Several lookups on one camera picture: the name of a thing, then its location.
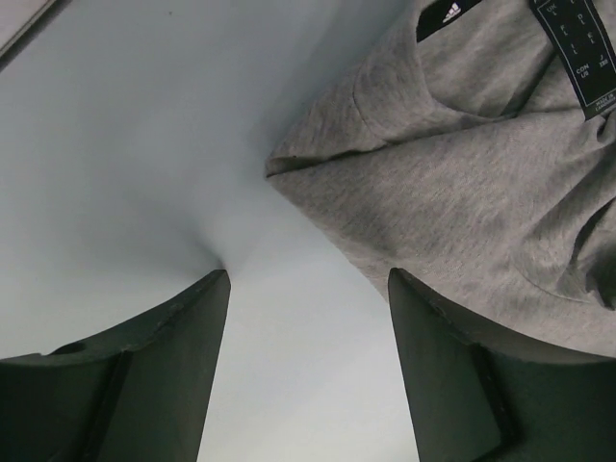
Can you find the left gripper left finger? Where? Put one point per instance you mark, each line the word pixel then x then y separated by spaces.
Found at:
pixel 138 391

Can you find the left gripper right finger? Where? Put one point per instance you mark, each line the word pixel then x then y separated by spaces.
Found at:
pixel 478 391

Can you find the grey t-shirt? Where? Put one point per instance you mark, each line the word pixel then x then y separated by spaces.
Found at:
pixel 457 150

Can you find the left aluminium side rail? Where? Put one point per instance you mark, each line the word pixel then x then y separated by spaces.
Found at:
pixel 21 18

